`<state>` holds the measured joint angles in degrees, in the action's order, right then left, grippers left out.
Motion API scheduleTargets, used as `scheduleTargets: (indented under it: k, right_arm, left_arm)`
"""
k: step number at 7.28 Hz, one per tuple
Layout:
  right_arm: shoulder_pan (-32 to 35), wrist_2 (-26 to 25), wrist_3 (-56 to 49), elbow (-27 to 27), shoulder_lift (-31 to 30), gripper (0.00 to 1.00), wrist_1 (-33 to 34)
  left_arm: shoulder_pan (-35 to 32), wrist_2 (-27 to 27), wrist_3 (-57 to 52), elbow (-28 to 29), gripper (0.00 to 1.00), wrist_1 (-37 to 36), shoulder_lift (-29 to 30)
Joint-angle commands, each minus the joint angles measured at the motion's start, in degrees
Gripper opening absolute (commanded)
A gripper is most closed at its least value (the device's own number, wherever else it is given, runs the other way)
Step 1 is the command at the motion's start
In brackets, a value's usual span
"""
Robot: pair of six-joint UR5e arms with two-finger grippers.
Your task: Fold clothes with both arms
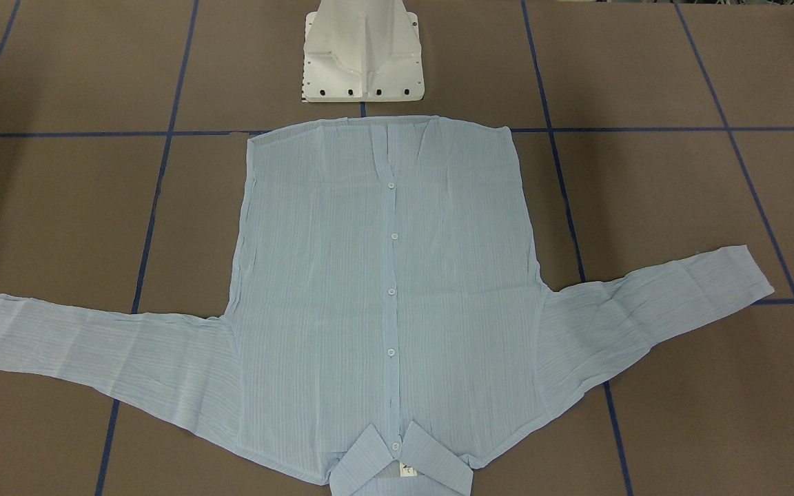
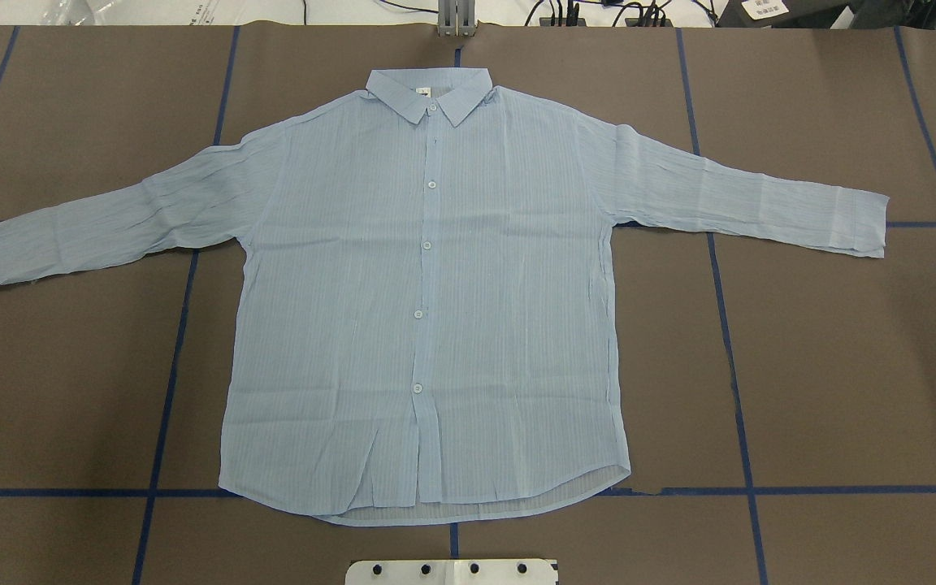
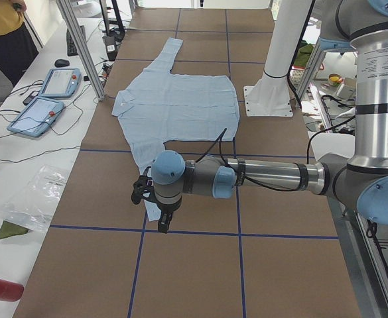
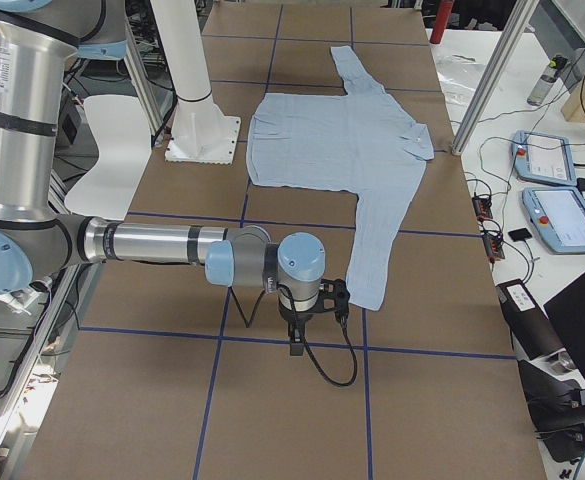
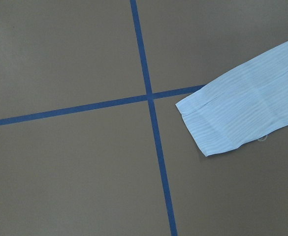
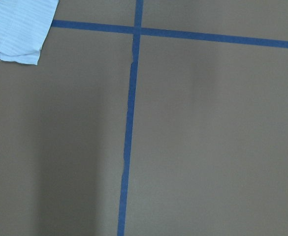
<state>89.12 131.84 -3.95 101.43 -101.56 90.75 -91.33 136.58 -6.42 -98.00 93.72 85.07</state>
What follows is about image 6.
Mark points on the light blue button shirt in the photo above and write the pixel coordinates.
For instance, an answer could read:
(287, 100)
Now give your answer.
(24, 25)

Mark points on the crossing blue tape strip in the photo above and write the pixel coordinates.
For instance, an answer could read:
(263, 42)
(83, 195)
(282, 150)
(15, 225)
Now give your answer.
(171, 33)

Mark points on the long blue tape strip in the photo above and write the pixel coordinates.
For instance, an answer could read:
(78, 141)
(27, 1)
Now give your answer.
(129, 117)

